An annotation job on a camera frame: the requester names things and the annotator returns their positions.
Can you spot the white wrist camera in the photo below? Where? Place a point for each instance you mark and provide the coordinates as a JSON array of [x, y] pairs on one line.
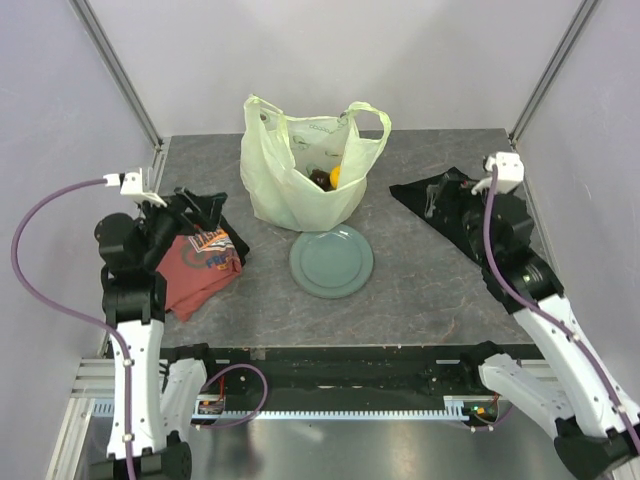
[[134, 184], [505, 169]]

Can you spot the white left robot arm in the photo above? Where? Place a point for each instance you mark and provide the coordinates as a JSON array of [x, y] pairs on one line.
[[153, 401]]

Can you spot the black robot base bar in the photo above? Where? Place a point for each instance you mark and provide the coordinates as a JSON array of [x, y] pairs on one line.
[[430, 370]]

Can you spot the grey slotted cable duct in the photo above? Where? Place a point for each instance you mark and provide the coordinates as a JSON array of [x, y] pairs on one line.
[[333, 405]]

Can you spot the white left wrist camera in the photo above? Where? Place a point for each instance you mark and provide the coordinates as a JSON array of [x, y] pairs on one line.
[[134, 184]]

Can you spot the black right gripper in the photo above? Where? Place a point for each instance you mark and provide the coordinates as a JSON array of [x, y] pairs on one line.
[[466, 196]]

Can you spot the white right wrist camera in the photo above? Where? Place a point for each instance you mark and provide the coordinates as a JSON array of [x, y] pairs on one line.
[[505, 169]]

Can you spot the grey green plate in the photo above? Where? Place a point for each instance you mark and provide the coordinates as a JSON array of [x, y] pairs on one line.
[[332, 264]]

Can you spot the left aluminium frame post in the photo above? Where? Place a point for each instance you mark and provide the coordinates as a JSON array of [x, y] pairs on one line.
[[108, 54]]

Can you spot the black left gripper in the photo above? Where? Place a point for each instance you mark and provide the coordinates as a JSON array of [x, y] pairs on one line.
[[209, 205]]

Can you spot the black folded cloth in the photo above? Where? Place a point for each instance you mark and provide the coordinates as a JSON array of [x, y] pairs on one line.
[[446, 222]]

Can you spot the aluminium corner frame rail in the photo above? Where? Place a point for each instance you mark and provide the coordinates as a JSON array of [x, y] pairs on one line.
[[569, 39]]

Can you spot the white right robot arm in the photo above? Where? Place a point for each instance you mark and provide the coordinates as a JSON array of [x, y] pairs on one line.
[[592, 421]]

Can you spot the light green plastic bag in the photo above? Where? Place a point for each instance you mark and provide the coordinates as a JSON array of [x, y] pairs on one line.
[[278, 153]]

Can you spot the red printed t-shirt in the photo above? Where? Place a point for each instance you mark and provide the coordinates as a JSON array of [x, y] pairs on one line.
[[197, 267]]

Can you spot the yellow lemon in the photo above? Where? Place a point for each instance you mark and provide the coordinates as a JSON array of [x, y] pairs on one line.
[[334, 177]]

